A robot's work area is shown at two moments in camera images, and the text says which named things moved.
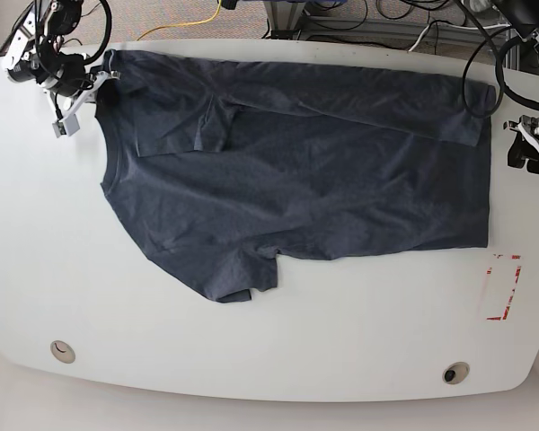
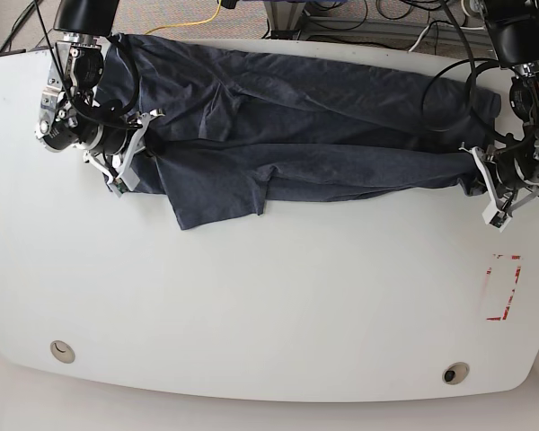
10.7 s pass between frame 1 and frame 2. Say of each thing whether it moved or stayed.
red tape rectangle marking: stayed
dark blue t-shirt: moved
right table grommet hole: stayed
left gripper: moved
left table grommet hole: stayed
